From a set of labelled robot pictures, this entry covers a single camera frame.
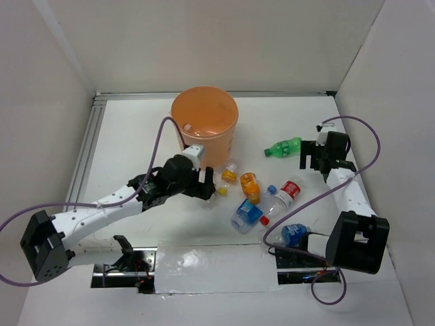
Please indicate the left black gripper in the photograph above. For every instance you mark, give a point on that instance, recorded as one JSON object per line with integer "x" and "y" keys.
{"x": 204, "y": 189}

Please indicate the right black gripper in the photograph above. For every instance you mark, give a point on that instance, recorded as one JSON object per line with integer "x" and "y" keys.
{"x": 309, "y": 148}

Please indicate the green plastic bottle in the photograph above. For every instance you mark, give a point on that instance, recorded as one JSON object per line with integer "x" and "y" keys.
{"x": 284, "y": 149}

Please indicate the clear bottle yellow label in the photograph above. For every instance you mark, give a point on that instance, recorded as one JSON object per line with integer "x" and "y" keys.
{"x": 229, "y": 177}

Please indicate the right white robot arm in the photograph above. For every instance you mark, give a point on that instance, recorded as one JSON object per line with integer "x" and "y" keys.
{"x": 358, "y": 239}

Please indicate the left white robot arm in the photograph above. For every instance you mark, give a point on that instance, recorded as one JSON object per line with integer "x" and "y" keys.
{"x": 52, "y": 244}

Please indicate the clear bottle in bin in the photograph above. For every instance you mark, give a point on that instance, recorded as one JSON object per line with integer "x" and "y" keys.
{"x": 198, "y": 132}

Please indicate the orange plastic bin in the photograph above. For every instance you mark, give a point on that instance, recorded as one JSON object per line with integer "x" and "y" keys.
{"x": 219, "y": 115}

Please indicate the orange juice bottle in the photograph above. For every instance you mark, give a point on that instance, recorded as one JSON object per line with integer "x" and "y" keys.
{"x": 250, "y": 188}

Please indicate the crushed bottle blue label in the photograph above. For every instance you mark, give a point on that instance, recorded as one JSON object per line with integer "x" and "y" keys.
{"x": 245, "y": 217}

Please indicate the clear bottle blue cap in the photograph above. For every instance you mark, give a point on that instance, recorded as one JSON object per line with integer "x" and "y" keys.
{"x": 266, "y": 196}

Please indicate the clear bottle red label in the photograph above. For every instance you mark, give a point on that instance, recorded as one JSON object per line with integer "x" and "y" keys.
{"x": 279, "y": 203}

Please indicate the blue label bottle near base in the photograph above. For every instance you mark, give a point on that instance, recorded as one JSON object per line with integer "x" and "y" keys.
{"x": 288, "y": 235}

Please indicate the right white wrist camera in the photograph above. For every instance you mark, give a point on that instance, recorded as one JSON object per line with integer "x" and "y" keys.
{"x": 322, "y": 132}

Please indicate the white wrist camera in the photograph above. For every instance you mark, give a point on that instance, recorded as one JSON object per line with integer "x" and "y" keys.
{"x": 322, "y": 132}
{"x": 194, "y": 153}

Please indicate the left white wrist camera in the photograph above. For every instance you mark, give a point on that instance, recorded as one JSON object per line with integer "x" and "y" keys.
{"x": 194, "y": 153}

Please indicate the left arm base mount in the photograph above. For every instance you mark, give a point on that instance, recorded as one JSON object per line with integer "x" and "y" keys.
{"x": 134, "y": 268}

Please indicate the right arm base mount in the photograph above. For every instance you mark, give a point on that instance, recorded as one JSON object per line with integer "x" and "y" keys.
{"x": 294, "y": 268}

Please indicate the aluminium frame rail left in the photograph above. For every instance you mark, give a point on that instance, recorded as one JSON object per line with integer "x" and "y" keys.
{"x": 85, "y": 157}

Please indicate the aluminium frame rail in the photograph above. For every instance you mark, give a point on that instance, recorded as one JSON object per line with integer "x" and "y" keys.
{"x": 214, "y": 94}
{"x": 85, "y": 157}

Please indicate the aluminium frame rail back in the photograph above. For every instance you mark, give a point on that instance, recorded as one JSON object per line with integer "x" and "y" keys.
{"x": 214, "y": 94}

